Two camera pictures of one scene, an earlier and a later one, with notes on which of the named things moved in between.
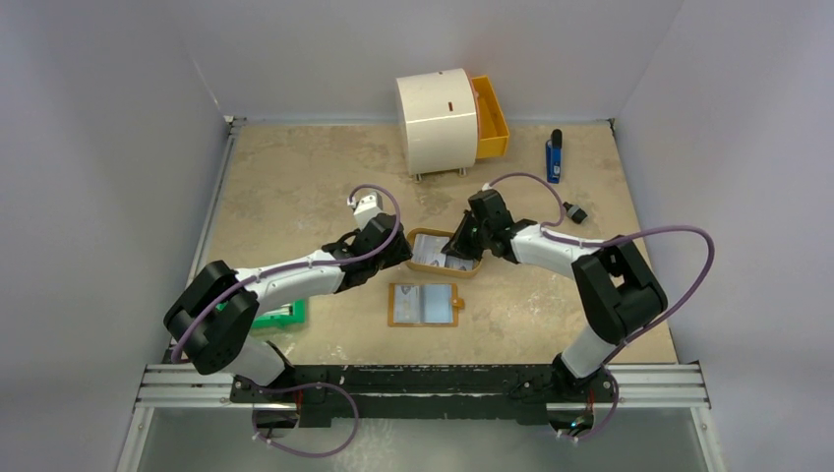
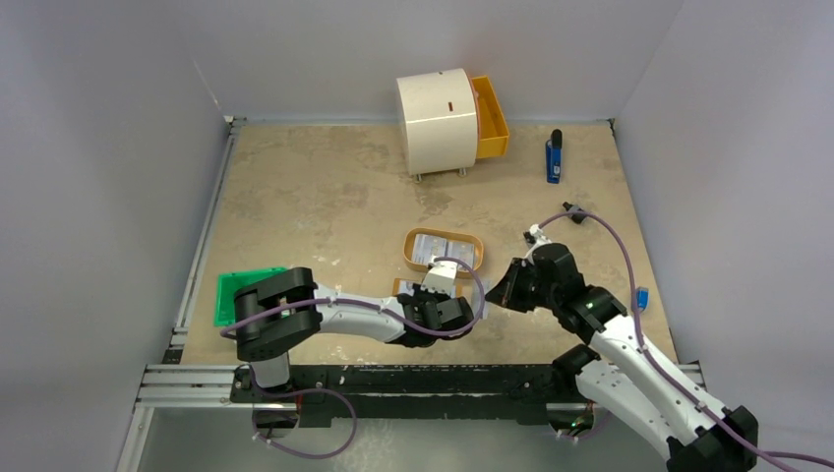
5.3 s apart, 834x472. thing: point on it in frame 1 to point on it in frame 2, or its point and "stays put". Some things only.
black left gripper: [398, 253] to [419, 293]
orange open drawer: [493, 129] stays put
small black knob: [574, 212] stays put
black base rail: [363, 393] stays put
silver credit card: [427, 250] to [477, 299]
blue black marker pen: [553, 156] stays put
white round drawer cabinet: [440, 119] stays put
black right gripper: [471, 231] to [518, 286]
